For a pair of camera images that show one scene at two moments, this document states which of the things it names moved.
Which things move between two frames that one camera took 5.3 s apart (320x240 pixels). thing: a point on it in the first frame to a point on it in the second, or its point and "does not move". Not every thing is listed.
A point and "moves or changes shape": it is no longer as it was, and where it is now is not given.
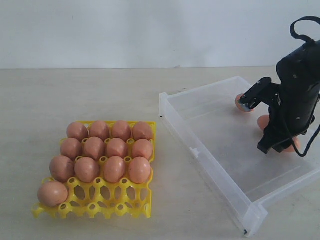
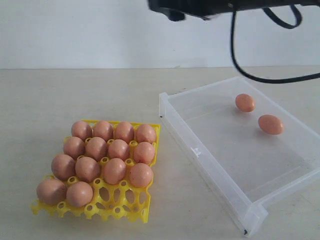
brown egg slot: (121, 129) moves or changes shape
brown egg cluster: (62, 168) does not move
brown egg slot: (141, 130) moves or changes shape
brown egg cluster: (86, 170) does not move
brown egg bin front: (94, 147) does not move
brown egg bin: (290, 148) to (79, 193)
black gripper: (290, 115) to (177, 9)
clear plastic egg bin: (224, 141) does not move
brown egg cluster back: (244, 108) does not move
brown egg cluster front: (116, 147) does not move
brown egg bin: (114, 169) does not move
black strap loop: (301, 37) to (298, 15)
